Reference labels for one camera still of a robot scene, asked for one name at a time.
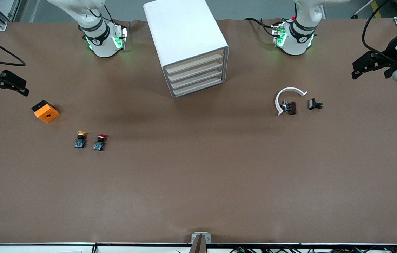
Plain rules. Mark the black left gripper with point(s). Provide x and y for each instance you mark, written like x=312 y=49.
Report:
x=392 y=49

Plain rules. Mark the red push button switch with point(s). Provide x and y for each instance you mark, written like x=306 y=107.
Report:
x=99 y=144

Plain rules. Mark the grey arm base connector box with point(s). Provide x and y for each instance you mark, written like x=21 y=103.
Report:
x=120 y=37
x=278 y=35

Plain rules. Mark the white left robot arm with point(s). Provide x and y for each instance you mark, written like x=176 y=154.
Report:
x=298 y=42

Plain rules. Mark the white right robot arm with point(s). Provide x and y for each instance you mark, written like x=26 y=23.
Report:
x=101 y=42

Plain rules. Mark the orange box with hole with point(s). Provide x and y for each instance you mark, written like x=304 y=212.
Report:
x=47 y=114

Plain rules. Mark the small black electrical component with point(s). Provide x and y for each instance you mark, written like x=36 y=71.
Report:
x=312 y=104

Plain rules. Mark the white curved plastic piece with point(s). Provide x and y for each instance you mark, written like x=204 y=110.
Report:
x=290 y=89

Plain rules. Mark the brown paper table cover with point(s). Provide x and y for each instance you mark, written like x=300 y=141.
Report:
x=198 y=175

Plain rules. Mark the yellow push button switch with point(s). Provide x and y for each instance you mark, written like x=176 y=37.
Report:
x=80 y=142

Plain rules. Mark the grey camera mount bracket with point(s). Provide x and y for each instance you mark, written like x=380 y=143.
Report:
x=201 y=238

